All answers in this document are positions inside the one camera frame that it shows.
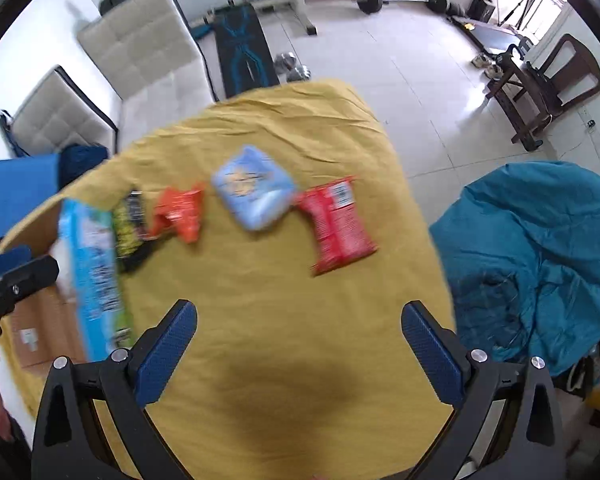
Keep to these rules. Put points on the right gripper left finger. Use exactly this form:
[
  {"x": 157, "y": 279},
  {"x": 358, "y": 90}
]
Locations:
[{"x": 69, "y": 442}]

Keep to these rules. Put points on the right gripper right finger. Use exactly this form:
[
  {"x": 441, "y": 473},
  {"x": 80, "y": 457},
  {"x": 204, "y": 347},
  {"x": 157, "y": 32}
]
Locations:
[{"x": 528, "y": 440}]

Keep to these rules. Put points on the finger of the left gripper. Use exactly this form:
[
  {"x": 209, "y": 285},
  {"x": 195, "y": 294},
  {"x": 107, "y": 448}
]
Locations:
[{"x": 20, "y": 283}]

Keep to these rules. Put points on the black yellow shoe wipes pack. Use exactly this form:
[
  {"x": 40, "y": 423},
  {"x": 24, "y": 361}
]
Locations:
[{"x": 133, "y": 245}]

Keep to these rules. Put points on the orange snack packet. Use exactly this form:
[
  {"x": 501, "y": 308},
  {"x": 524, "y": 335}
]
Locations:
[{"x": 179, "y": 211}]

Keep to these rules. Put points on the light blue tissue pack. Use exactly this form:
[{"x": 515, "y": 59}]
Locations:
[{"x": 254, "y": 188}]

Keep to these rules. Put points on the red snack packet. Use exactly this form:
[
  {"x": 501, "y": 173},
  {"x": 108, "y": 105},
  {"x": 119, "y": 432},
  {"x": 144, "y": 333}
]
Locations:
[{"x": 339, "y": 231}]

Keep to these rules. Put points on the cardboard box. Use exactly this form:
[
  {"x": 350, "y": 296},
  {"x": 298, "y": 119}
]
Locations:
[{"x": 80, "y": 315}]

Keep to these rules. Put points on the dark blue cloth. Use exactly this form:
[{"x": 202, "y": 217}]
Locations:
[{"x": 77, "y": 159}]

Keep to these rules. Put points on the white quilted chair left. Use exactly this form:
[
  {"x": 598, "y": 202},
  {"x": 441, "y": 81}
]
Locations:
[{"x": 56, "y": 114}]

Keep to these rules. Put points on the white quilted chair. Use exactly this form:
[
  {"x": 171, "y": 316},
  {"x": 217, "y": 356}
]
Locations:
[
  {"x": 56, "y": 114},
  {"x": 147, "y": 53}
]

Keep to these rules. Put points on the yellow table cloth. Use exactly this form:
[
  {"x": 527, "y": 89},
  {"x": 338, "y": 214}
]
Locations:
[{"x": 290, "y": 375}]

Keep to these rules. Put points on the white quilted chair right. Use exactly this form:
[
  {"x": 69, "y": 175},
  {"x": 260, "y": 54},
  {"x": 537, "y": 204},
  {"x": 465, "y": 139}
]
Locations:
[{"x": 147, "y": 53}]

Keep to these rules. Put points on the black blue exercise mat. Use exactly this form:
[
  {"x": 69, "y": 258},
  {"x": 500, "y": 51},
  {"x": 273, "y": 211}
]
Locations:
[{"x": 245, "y": 59}]

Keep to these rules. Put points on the chrome dumbbell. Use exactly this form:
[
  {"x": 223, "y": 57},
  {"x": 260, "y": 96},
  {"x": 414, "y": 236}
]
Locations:
[{"x": 288, "y": 65}]

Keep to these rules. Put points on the dark wooden chair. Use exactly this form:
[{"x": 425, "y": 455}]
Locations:
[{"x": 569, "y": 63}]

